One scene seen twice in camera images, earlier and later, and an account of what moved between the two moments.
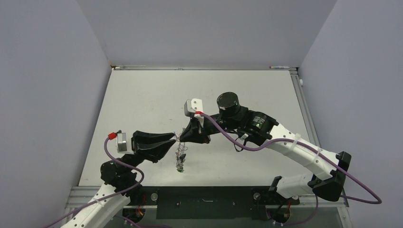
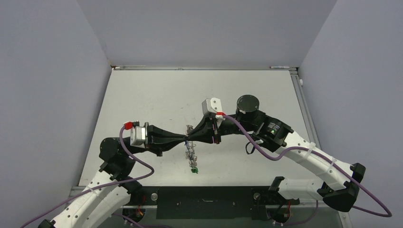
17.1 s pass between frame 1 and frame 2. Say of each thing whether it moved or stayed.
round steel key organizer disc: moved
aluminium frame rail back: stayed
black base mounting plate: stayed
